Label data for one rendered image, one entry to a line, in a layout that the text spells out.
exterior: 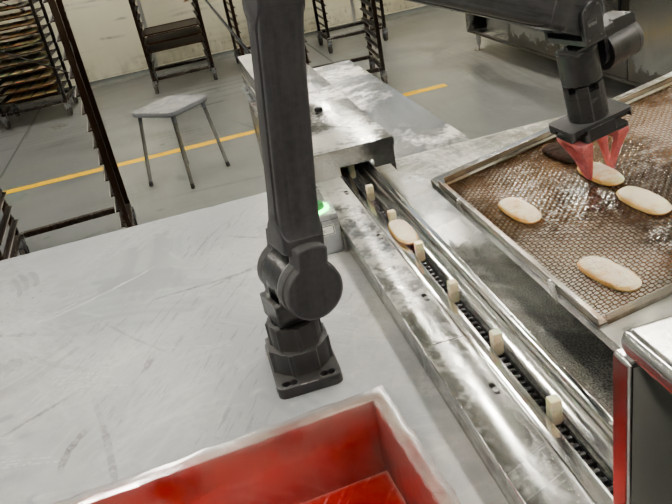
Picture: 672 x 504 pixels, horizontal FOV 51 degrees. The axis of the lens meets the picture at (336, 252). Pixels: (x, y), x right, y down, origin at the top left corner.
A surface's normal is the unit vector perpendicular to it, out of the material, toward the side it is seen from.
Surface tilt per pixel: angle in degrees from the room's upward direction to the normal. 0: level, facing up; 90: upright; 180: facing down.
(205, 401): 0
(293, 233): 77
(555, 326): 0
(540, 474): 0
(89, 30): 90
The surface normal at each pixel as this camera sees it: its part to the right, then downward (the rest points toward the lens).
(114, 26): 0.24, 0.40
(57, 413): -0.18, -0.87
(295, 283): 0.46, 0.33
